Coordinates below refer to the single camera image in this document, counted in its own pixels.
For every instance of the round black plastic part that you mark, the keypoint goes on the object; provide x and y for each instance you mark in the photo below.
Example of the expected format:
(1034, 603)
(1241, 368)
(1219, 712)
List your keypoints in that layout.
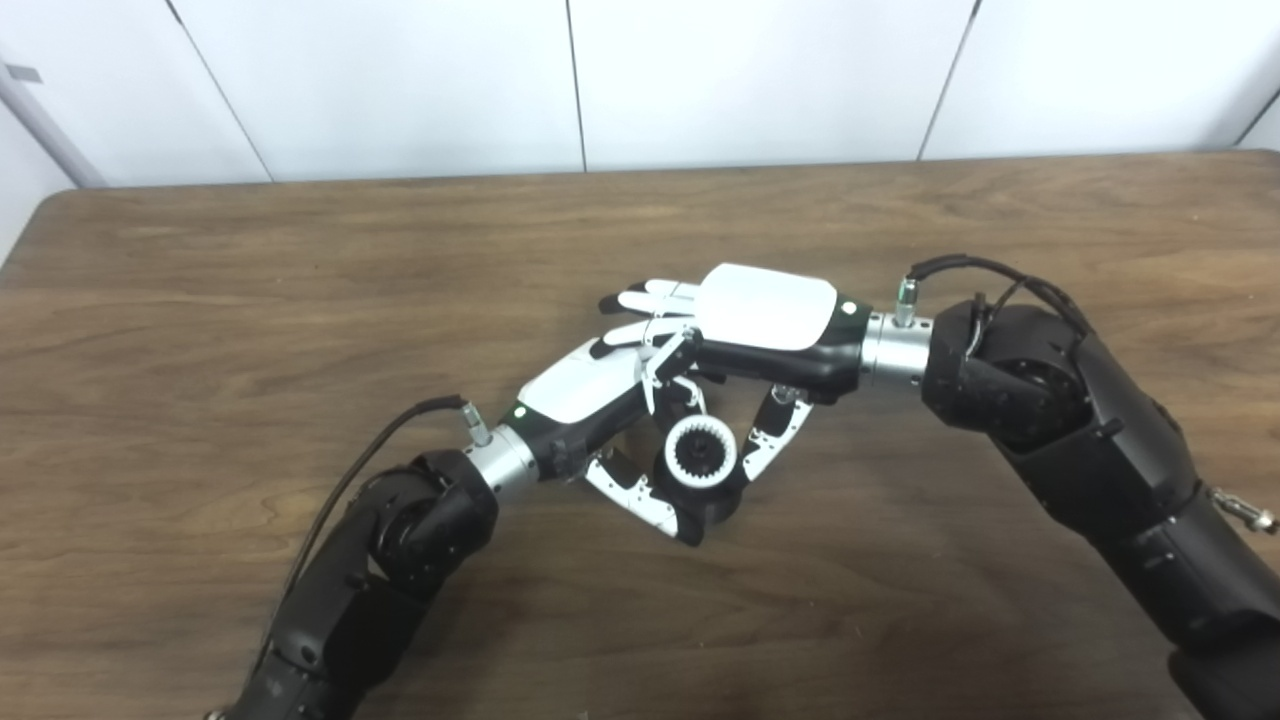
(712, 505)

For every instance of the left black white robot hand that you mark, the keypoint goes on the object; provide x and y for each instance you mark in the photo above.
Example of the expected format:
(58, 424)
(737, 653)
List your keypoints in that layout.
(575, 385)

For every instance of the grey wall corner post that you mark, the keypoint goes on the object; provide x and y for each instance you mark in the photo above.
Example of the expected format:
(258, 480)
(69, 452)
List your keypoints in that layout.
(50, 130)

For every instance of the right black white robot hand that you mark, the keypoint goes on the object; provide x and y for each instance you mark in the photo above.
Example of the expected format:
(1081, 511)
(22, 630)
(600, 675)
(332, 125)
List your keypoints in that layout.
(765, 305)

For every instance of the small grey wall tag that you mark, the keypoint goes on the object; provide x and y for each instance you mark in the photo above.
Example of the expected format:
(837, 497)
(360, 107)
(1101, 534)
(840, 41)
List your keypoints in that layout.
(24, 73)

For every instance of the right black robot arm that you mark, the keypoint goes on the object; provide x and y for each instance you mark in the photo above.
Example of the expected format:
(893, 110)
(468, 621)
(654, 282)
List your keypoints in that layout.
(1080, 420)

